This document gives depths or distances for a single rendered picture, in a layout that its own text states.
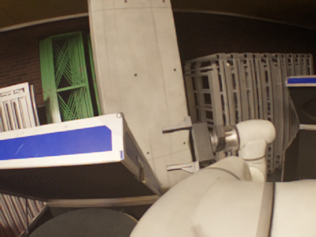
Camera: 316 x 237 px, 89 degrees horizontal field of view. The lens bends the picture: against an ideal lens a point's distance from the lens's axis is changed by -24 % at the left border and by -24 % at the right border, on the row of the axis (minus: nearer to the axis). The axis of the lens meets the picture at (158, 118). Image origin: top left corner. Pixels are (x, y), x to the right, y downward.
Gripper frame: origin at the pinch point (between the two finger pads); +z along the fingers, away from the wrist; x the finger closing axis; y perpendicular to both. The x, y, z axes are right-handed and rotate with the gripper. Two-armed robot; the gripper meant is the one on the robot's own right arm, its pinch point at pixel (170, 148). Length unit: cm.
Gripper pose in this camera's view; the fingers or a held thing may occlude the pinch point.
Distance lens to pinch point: 68.4
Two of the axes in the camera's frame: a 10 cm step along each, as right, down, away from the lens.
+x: -1.1, -8.8, 4.5
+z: -9.9, 1.4, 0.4
